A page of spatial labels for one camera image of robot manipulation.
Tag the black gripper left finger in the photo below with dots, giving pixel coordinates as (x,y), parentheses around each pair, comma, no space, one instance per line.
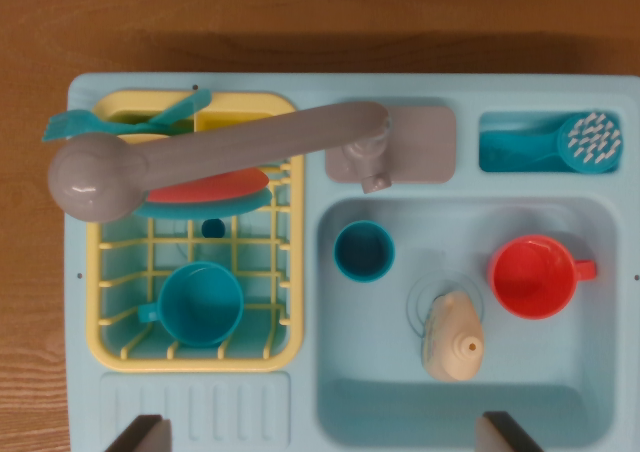
(145,437)

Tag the grey toy faucet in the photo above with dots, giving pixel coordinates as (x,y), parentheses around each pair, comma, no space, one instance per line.
(250,137)

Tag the teal toy plate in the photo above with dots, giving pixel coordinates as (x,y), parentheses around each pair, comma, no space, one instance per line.
(225,209)

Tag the cream detergent bottle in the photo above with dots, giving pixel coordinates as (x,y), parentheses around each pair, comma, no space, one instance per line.
(455,337)

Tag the light blue toy sink unit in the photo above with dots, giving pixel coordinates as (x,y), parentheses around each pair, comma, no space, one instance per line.
(310,387)

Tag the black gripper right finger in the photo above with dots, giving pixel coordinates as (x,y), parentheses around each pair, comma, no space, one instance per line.
(500,437)

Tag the teal toy fork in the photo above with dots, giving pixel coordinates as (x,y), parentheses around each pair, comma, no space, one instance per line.
(65,124)

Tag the red toy plate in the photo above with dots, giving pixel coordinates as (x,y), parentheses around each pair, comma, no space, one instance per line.
(215,187)

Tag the teal toy knife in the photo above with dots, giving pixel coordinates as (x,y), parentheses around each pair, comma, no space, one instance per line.
(185,107)

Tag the teal dish brush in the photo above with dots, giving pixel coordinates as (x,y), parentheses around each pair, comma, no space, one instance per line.
(590,142)

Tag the yellow dish rack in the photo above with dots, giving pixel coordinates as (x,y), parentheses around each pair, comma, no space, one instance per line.
(200,364)

